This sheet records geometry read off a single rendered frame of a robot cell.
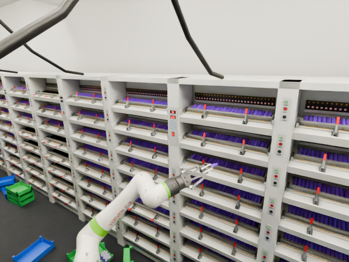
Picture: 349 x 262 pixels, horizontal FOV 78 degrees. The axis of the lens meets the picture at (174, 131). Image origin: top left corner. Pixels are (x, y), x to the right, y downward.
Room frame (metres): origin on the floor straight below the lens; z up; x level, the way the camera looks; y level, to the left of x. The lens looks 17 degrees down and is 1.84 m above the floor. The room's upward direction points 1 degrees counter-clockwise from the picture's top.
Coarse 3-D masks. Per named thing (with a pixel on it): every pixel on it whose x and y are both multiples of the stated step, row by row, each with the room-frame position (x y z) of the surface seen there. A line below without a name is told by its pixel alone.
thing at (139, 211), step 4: (132, 204) 1.82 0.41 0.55; (128, 208) 1.80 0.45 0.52; (132, 208) 1.77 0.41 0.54; (136, 208) 1.76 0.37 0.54; (140, 208) 1.75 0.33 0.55; (136, 212) 1.74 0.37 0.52; (140, 212) 1.71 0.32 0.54; (144, 212) 1.70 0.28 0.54; (148, 212) 1.70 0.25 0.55; (144, 216) 1.68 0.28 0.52; (148, 216) 1.65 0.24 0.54; (152, 216) 1.65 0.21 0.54; (156, 220) 1.60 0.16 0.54; (160, 220) 1.59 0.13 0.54; (164, 220) 1.59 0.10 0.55; (168, 220) 1.58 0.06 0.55; (160, 224) 1.58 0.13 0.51; (164, 224) 1.55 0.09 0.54; (168, 224) 1.55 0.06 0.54; (168, 228) 1.54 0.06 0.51
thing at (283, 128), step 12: (288, 84) 1.11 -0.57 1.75; (288, 96) 1.10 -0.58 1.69; (300, 96) 1.22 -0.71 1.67; (276, 108) 1.13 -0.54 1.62; (276, 120) 1.12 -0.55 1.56; (288, 120) 1.09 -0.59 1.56; (276, 132) 1.12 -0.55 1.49; (288, 132) 1.09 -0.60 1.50; (288, 144) 1.08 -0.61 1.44; (276, 156) 1.11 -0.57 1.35; (288, 156) 1.08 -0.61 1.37; (276, 192) 1.10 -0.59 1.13; (264, 204) 1.13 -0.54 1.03; (276, 204) 1.09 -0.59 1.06; (264, 216) 1.12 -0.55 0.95; (276, 216) 1.09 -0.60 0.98; (264, 228) 1.12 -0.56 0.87; (276, 228) 1.08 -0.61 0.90; (264, 240) 1.11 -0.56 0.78
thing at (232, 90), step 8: (80, 80) 2.40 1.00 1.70; (88, 80) 2.32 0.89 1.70; (144, 88) 1.90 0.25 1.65; (152, 88) 1.85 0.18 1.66; (160, 88) 1.80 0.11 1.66; (200, 88) 1.60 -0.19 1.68; (208, 88) 1.56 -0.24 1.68; (216, 88) 1.53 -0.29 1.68; (224, 88) 1.50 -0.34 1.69; (232, 88) 1.47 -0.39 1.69; (240, 88) 1.44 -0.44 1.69; (248, 88) 1.41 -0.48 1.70; (256, 88) 1.38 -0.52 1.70; (264, 88) 1.36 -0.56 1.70; (272, 88) 1.33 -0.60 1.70; (136, 96) 1.95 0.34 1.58; (256, 96) 1.38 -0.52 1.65; (264, 96) 1.35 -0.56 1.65; (272, 96) 1.33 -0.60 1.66; (192, 152) 1.63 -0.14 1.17
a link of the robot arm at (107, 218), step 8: (136, 176) 1.07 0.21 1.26; (144, 176) 1.06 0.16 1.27; (128, 184) 1.07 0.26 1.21; (136, 184) 1.03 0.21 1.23; (120, 192) 1.07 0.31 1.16; (128, 192) 1.03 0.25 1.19; (136, 192) 1.02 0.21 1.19; (120, 200) 1.01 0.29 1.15; (128, 200) 1.01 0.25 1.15; (104, 208) 1.02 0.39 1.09; (112, 208) 1.00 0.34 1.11; (120, 208) 1.00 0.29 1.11; (96, 216) 1.00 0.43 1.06; (104, 216) 0.98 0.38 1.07; (112, 216) 0.98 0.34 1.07; (120, 216) 1.01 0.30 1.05; (104, 224) 0.96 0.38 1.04; (112, 224) 0.98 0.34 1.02
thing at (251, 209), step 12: (204, 180) 1.50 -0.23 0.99; (180, 192) 1.47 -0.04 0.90; (192, 192) 1.42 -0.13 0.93; (204, 192) 1.40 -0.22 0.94; (216, 192) 1.37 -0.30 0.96; (228, 192) 1.35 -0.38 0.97; (240, 192) 1.33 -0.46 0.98; (216, 204) 1.30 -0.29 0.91; (228, 204) 1.27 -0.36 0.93; (240, 204) 1.25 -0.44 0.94; (252, 204) 1.23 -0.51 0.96; (252, 216) 1.16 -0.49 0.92
